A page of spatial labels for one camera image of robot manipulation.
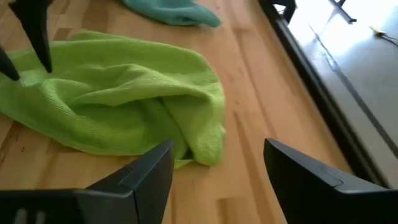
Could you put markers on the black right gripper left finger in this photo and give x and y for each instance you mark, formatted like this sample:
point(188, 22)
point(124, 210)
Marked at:
point(133, 193)

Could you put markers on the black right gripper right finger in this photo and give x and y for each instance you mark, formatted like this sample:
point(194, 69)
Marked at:
point(317, 196)

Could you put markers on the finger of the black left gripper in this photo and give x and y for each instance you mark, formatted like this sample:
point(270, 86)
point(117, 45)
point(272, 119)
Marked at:
point(7, 67)
point(34, 21)

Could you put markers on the ribbed green microfiber towel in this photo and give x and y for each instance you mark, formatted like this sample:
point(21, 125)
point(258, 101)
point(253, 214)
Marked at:
point(124, 102)

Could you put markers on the teal microfiber towel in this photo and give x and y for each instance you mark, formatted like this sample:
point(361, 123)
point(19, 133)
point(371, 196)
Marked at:
point(174, 11)

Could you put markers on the black aluminium table frame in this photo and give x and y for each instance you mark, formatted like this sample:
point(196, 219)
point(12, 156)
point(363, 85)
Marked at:
point(311, 77)

